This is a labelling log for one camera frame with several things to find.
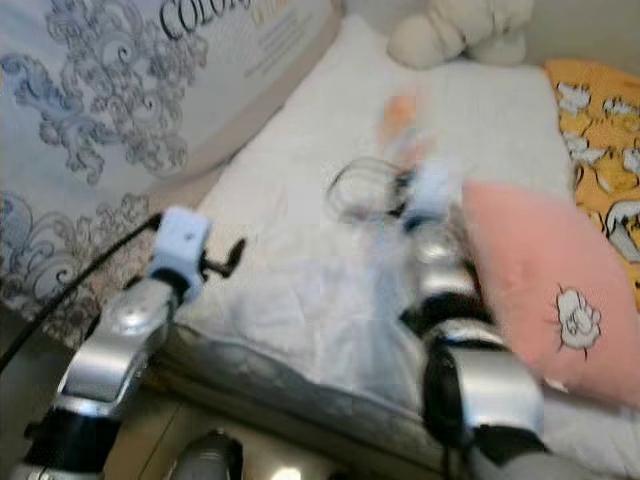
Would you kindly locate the orange and white small item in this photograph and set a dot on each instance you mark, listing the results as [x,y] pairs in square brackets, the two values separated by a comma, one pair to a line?
[400,112]

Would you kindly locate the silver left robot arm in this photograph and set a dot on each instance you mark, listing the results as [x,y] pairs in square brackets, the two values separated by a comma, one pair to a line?
[110,355]

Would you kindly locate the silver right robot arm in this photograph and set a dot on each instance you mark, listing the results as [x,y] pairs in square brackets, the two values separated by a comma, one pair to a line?
[480,370]

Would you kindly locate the white quilted mattress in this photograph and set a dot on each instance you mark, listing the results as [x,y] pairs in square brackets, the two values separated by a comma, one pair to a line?
[310,270]

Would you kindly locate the grey ornament print headboard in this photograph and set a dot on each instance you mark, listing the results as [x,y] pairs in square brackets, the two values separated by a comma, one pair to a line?
[120,110]

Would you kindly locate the grey robot leg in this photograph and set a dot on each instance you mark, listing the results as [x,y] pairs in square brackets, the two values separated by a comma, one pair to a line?
[210,458]

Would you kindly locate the pink cartoon print pillow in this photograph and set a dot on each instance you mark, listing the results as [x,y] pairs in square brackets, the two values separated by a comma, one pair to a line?
[530,270]

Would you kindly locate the beige plush toy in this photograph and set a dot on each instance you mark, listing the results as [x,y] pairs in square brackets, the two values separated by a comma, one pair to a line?
[460,30]

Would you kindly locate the yellow cartoon print pillow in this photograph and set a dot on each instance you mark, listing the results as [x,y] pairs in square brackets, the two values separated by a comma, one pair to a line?
[600,140]

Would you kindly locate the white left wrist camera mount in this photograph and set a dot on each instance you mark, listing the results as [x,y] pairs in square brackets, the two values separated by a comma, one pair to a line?
[182,245]

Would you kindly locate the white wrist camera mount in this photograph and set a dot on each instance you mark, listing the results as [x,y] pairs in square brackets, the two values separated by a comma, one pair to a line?
[182,245]
[432,192]

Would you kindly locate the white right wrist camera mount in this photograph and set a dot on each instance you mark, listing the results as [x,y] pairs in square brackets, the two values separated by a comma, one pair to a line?
[432,192]

